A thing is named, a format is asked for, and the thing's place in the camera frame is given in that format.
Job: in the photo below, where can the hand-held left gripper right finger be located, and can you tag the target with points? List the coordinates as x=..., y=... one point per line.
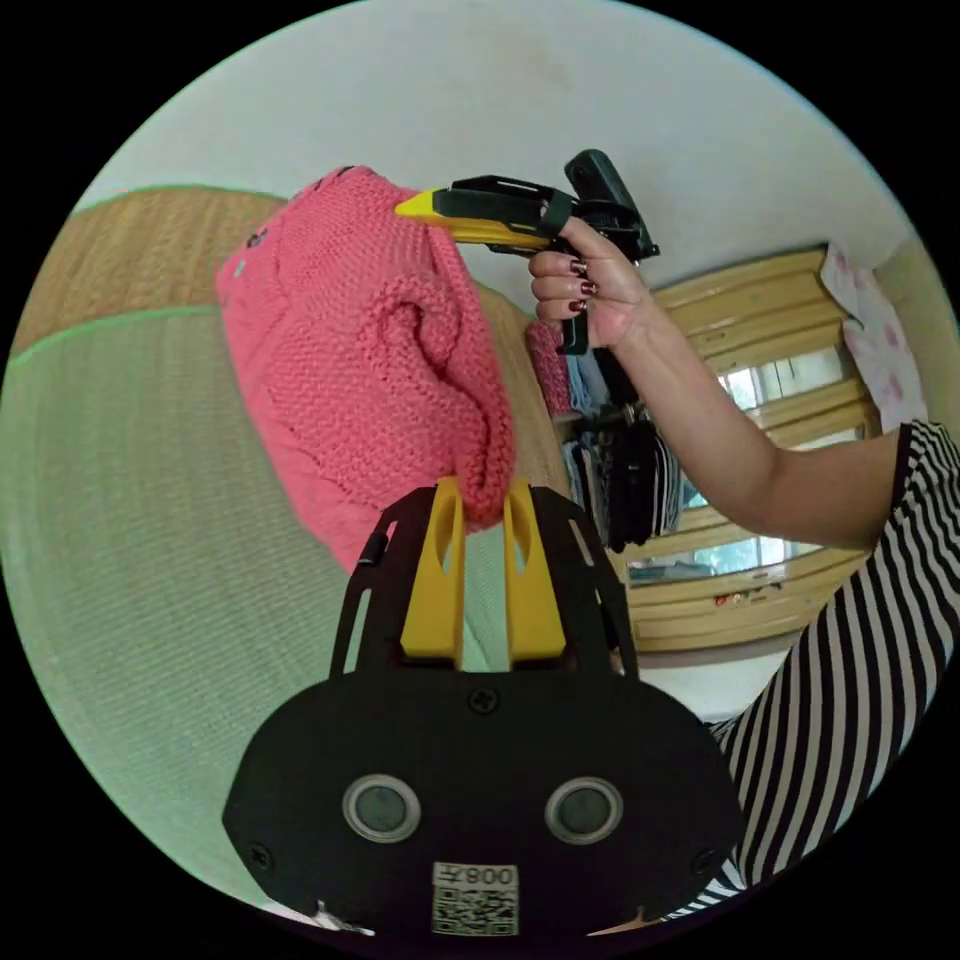
x=534, y=600

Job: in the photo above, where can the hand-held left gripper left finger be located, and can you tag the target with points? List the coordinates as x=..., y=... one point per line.
x=431, y=592

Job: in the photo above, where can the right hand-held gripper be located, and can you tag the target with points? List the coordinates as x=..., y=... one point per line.
x=495, y=204

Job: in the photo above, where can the pink knitted sweater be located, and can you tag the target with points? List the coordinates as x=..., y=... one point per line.
x=360, y=375

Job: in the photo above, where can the person's right forearm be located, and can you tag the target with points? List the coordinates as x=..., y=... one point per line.
x=750, y=465

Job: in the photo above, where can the person's right hand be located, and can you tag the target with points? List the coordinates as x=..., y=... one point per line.
x=600, y=292

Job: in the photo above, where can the pile of clothes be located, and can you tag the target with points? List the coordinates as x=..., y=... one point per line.
x=637, y=480

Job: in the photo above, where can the yellow wooden framed window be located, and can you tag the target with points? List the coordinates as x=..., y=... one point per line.
x=757, y=607

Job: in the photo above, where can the bed with woven mat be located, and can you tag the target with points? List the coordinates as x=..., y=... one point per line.
x=150, y=525

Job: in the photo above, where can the person's body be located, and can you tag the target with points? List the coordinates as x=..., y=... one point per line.
x=862, y=675

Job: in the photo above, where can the white curtain with pink flowers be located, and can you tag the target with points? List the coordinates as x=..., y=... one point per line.
x=881, y=345

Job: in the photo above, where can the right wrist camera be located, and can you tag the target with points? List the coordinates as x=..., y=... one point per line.
x=600, y=180

